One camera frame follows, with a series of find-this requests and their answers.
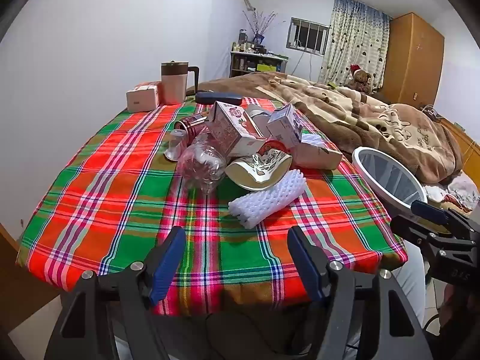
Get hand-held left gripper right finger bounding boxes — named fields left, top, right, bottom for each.
left=287, top=226, right=432, bottom=360

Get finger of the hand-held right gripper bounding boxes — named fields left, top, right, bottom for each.
left=391, top=214, right=448, bottom=250
left=410, top=199, right=452, bottom=230

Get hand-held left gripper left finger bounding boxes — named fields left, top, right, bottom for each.
left=45, top=226, right=187, bottom=360

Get white trash bin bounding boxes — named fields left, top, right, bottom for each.
left=352, top=146, right=428, bottom=215

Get clear plastic cup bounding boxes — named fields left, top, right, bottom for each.
left=164, top=128, right=189, bottom=162

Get floral cloth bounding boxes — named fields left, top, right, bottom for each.
left=424, top=172, right=480, bottom=216

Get plaid tablecloth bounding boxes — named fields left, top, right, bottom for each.
left=17, top=97, right=409, bottom=317

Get crushed gold paper bowl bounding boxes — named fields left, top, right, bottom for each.
left=224, top=150, right=294, bottom=192

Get white medicine box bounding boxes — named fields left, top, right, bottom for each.
left=292, top=142, right=343, bottom=170

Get clear plastic bottle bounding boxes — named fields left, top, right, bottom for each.
left=176, top=127, right=228, bottom=196

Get brown printed blanket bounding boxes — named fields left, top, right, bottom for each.
left=185, top=71, right=464, bottom=185

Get red round lid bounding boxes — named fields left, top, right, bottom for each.
left=262, top=139, right=290, bottom=155

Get purple drink carton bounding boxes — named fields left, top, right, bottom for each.
left=267, top=104, right=304, bottom=149

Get red drink can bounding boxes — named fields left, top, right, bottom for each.
left=173, top=115, right=209, bottom=147

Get teddy bear with red hat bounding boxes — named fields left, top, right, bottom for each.
left=345, top=64, right=374, bottom=95

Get wooden wardrobe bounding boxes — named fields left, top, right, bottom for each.
left=382, top=12, right=445, bottom=108

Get white cylindrical container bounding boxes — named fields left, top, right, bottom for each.
left=245, top=105, right=277, bottom=139

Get pink drink carton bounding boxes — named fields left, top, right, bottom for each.
left=207, top=101, right=264, bottom=158

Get pink tissue box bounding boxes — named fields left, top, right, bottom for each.
left=125, top=82, right=163, bottom=113

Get dark blue glasses case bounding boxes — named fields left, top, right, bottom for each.
left=196, top=91, right=242, bottom=106

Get patterned curtain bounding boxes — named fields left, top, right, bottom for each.
left=319, top=0, right=391, bottom=91

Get pink mug with brown lid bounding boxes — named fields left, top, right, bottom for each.
left=160, top=61, right=200, bottom=106

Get cluttered storage shelf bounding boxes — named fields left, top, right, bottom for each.
left=229, top=50, right=289, bottom=80

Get barred window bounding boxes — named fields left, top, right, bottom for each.
left=287, top=17, right=331, bottom=58

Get vase of dry branches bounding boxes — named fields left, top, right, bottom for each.
left=243, top=9, right=279, bottom=46

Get wooden bed frame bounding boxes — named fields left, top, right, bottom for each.
left=439, top=116, right=480, bottom=181

